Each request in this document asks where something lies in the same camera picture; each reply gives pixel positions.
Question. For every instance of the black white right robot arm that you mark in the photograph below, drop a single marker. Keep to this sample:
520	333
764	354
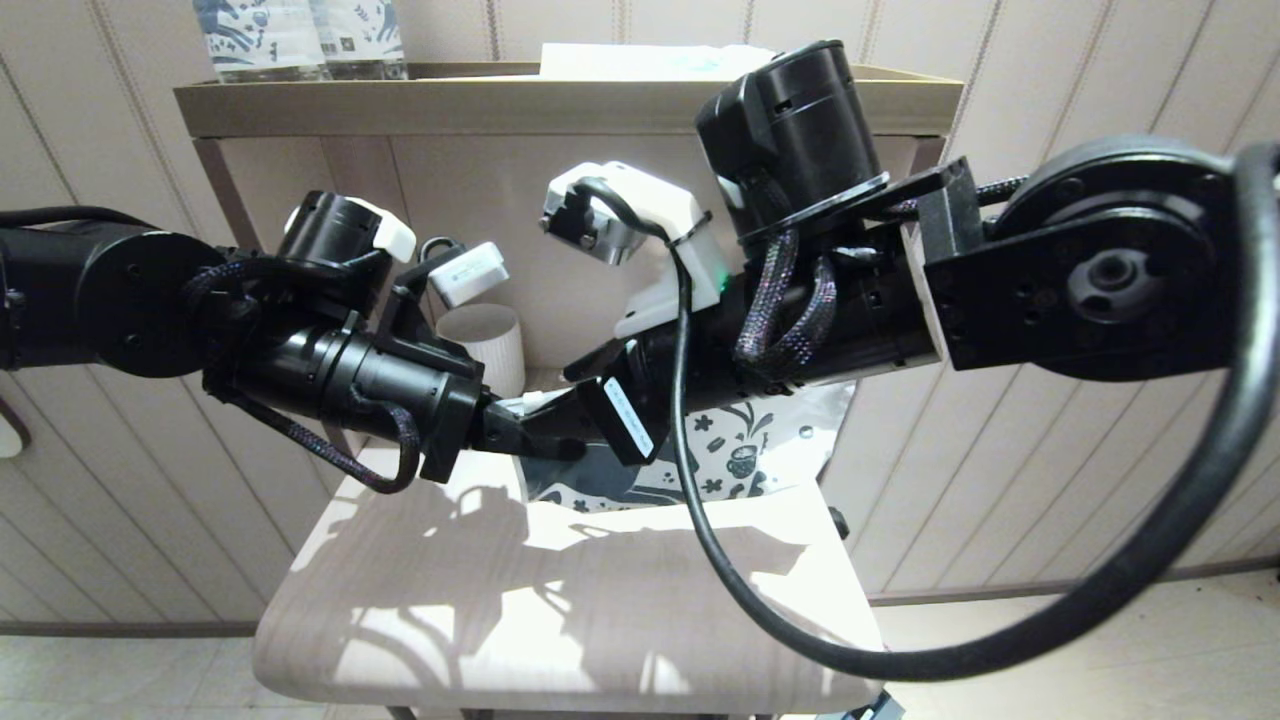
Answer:
1080	280

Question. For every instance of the beige wooden shelf unit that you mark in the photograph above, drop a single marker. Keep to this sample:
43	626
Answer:
560	110

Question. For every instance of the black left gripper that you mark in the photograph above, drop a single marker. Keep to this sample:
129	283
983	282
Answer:
445	410

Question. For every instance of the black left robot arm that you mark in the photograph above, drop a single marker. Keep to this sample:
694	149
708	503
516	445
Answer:
100	290

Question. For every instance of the white wall fixture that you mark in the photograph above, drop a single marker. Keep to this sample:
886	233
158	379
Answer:
10	435

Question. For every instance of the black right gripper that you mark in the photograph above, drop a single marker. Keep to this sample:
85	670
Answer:
650	400

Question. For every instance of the horse print plastic pouch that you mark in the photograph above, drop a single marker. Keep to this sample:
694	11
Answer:
745	450

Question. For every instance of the white ribbed ceramic mug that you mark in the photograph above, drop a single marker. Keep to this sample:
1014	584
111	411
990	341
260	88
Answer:
495	345

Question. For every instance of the small black plug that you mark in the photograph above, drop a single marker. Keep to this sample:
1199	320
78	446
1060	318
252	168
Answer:
838	522

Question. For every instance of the patterned pouches on top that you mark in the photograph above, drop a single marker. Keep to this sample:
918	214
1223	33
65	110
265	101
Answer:
255	40

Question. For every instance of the white packet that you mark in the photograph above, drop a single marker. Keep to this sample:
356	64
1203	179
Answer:
620	62

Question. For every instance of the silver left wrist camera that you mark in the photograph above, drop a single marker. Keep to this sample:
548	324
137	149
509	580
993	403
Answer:
468	272

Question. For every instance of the water bottle blue print label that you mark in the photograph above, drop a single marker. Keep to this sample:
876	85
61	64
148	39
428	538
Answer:
360	35

